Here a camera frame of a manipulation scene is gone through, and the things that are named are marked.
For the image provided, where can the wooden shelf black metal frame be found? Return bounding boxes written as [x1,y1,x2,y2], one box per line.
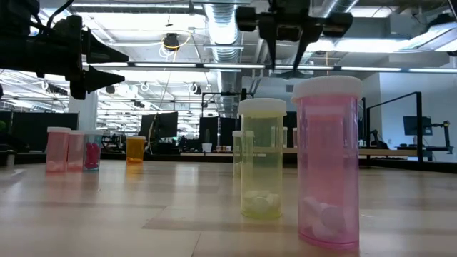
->
[241,88,423,163]

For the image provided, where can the black overhead camera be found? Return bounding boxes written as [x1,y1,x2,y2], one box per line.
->
[163,32,181,52]

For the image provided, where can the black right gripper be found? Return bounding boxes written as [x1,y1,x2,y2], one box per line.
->
[235,0,354,71]

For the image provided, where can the orange pill bottle white cap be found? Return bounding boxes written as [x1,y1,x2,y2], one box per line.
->
[125,135,146,165]

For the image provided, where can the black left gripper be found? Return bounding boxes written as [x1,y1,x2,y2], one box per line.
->
[35,14,129,100]

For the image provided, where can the silver ribbed ventilation duct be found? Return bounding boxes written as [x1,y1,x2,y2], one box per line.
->
[204,0,244,121]

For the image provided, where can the blue bottle pink pills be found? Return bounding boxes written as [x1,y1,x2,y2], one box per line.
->
[84,132,104,171]

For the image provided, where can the black cabinet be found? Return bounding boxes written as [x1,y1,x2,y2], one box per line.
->
[199,116,237,147]

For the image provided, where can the white column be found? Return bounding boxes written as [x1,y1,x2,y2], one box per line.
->
[69,91,99,132]

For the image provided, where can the black partition panel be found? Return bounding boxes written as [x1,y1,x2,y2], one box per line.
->
[11,112,79,153]

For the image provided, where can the black beam with light strips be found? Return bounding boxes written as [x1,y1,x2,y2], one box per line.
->
[82,61,457,73]

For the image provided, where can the black monitor on arm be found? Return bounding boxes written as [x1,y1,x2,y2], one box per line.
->
[403,116,433,136]

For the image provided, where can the yellow pill bottle white cap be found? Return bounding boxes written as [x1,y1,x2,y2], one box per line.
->
[238,98,288,221]

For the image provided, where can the black computer monitor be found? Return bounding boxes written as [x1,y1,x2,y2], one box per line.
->
[155,111,179,138]
[139,113,158,139]

